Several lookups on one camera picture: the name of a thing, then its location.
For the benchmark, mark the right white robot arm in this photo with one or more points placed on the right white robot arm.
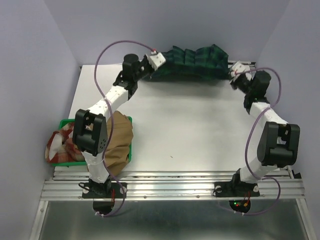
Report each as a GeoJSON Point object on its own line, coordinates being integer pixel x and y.
{"type": "Point", "coordinates": [279, 141]}

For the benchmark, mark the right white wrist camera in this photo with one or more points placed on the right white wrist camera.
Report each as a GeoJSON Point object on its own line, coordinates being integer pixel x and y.
{"type": "Point", "coordinates": [237, 69]}

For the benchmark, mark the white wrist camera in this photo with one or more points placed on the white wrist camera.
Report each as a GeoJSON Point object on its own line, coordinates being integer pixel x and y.
{"type": "Point", "coordinates": [156, 60]}
{"type": "Point", "coordinates": [237, 69]}

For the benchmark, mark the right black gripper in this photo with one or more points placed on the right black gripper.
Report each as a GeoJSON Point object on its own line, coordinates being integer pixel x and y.
{"type": "Point", "coordinates": [233, 83]}

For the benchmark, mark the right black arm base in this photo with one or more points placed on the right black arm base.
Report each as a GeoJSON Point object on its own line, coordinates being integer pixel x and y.
{"type": "Point", "coordinates": [225, 190]}

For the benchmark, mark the aluminium frame rail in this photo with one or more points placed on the aluminium frame rail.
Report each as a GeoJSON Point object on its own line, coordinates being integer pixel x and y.
{"type": "Point", "coordinates": [153, 178]}

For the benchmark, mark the tan brown skirt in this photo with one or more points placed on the tan brown skirt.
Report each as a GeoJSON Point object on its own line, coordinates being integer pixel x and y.
{"type": "Point", "coordinates": [117, 153]}

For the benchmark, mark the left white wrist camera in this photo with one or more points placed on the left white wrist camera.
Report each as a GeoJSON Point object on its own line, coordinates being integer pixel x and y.
{"type": "Point", "coordinates": [156, 60]}

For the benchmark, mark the green plastic tray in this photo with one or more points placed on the green plastic tray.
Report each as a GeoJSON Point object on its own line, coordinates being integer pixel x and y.
{"type": "Point", "coordinates": [60, 150]}

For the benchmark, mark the red white plaid skirt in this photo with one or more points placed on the red white plaid skirt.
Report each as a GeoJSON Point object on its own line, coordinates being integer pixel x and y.
{"type": "Point", "coordinates": [60, 148]}

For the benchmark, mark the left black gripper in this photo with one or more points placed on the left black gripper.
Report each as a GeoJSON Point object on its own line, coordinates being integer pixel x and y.
{"type": "Point", "coordinates": [145, 60]}

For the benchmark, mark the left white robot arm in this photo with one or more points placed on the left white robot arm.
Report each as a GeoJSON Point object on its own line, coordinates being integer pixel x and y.
{"type": "Point", "coordinates": [90, 133]}

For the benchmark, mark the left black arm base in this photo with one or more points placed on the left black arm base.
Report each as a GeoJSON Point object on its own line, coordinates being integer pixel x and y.
{"type": "Point", "coordinates": [108, 190]}

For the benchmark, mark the dark green plaid skirt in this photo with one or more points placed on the dark green plaid skirt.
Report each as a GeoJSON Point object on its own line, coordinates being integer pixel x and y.
{"type": "Point", "coordinates": [210, 63]}

